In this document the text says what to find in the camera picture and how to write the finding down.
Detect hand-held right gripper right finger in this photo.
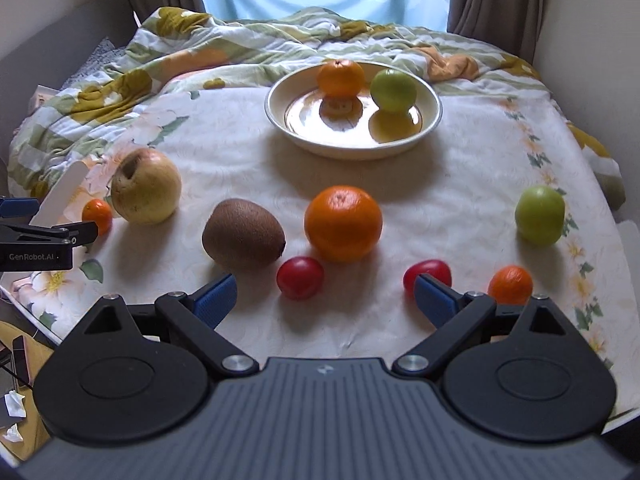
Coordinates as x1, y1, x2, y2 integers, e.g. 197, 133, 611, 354
392, 273, 563, 376

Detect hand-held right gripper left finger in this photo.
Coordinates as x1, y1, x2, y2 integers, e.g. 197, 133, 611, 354
84, 273, 261, 377

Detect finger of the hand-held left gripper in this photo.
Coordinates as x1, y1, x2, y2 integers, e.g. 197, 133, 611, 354
0, 198, 41, 220
0, 221, 99, 251

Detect red tomato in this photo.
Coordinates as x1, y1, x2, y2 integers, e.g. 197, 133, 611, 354
276, 256, 325, 301
403, 259, 453, 295

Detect small tangerine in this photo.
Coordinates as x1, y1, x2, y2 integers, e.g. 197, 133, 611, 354
487, 265, 534, 306
81, 199, 114, 237

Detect brown kiwi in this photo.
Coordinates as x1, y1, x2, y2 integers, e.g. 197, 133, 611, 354
202, 199, 287, 268

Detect yellow apple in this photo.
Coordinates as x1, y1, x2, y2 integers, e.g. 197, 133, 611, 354
110, 148, 182, 225

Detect large orange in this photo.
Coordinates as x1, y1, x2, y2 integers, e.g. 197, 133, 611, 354
304, 185, 384, 264

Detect green apple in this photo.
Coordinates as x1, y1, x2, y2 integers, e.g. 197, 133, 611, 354
515, 185, 566, 247
370, 69, 418, 113

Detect cream ceramic bowl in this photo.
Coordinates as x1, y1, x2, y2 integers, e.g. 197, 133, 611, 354
264, 60, 444, 162

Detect white flat plastic strip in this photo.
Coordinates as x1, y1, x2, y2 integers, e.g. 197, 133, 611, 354
29, 161, 90, 228

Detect small white box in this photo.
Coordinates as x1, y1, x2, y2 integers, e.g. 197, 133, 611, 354
33, 85, 62, 112

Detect cream floral bed sheet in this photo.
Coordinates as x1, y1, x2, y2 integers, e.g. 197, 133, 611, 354
10, 87, 640, 411

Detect grey patterned pillow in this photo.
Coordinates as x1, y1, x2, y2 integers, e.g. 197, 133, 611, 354
62, 36, 128, 88

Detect grey headboard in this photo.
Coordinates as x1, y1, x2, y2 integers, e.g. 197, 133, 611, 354
0, 0, 142, 161

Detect medium orange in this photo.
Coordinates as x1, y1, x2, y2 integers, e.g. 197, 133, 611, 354
317, 59, 366, 99

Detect green striped floral blanket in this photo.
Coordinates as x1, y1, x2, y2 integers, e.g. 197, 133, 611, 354
7, 6, 628, 211

